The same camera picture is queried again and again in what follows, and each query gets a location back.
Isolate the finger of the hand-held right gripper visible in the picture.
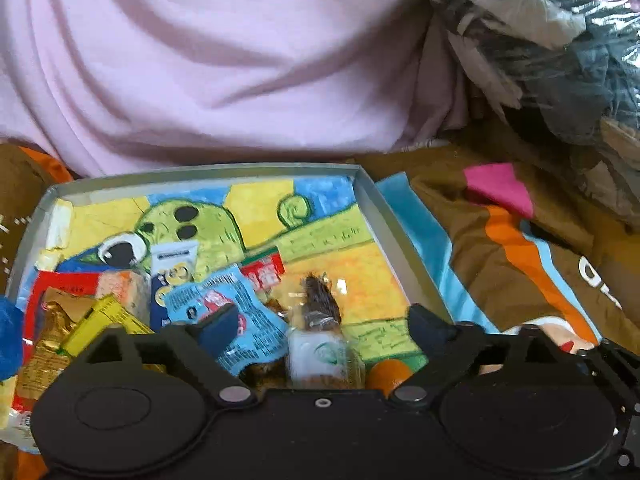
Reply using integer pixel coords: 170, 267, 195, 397
575, 338, 640, 412

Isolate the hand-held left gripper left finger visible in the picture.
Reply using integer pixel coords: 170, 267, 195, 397
70, 303, 254, 407

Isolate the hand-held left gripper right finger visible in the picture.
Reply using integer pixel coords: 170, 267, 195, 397
389, 303, 577, 404

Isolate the light blue snack packet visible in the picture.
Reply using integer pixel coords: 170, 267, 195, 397
162, 265, 289, 377

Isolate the tangerine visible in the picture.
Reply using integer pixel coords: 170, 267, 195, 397
367, 358, 415, 399

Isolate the red and green snack packet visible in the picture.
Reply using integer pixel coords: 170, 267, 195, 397
241, 254, 287, 292

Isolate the dark blue stick packet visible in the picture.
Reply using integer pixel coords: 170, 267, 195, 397
149, 241, 199, 332

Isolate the grey cardboard tray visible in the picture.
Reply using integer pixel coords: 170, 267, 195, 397
6, 162, 457, 396

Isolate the round cookie packet green label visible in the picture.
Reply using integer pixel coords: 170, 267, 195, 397
284, 326, 367, 392

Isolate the yellow biscuit packet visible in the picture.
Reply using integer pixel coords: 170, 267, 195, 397
59, 294, 167, 363

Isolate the gold foil snack packet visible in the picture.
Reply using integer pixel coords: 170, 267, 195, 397
16, 287, 97, 402

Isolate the colourful printed blanket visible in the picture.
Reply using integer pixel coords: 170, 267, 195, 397
350, 125, 640, 376

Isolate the green cartoon drawing sheet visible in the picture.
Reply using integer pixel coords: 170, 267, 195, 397
35, 176, 431, 376

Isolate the cream paper scrap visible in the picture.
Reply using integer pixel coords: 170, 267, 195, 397
33, 248, 64, 274

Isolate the white paper scrap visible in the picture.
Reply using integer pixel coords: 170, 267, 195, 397
46, 198, 74, 252

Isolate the brown patterned blanket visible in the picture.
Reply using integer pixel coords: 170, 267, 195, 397
0, 142, 57, 283

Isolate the pink cloth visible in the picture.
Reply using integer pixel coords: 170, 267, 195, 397
0, 0, 473, 179

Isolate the clear plastic bag of clothes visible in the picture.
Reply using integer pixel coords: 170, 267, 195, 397
416, 0, 640, 233

